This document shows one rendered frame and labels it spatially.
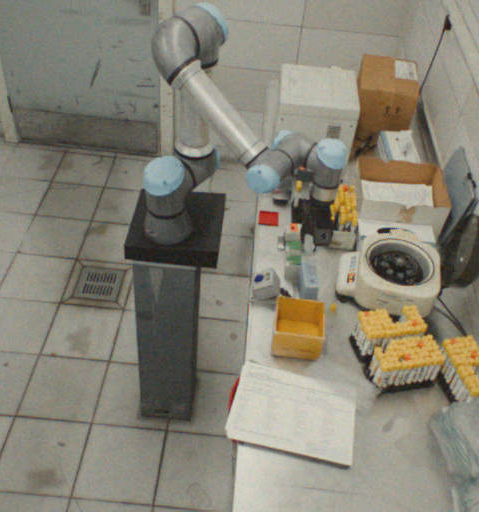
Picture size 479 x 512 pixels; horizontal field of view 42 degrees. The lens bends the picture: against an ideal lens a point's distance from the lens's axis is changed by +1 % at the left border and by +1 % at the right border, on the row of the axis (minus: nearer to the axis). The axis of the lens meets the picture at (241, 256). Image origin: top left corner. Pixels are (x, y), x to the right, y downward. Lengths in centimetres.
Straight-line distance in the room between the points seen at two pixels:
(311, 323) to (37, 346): 146
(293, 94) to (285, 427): 115
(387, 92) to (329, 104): 46
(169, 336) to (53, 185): 175
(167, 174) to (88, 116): 209
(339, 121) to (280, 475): 121
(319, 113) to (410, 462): 116
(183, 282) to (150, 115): 191
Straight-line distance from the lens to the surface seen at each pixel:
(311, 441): 155
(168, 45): 155
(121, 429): 258
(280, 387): 162
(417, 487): 158
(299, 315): 176
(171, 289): 198
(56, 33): 363
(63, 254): 325
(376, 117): 262
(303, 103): 215
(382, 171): 225
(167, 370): 232
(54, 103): 384
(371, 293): 180
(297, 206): 213
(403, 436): 164
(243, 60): 354
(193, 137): 180
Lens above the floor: 222
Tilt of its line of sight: 44 degrees down
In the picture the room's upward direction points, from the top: 6 degrees clockwise
